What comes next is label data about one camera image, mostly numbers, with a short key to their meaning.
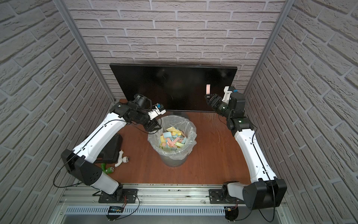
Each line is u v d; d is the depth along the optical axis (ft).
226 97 2.10
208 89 2.38
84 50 2.81
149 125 2.16
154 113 2.15
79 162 1.32
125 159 2.75
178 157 2.29
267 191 1.22
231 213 2.28
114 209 2.37
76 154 1.37
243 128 1.63
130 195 2.39
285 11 2.32
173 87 3.02
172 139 2.53
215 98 2.07
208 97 2.34
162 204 2.34
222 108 2.01
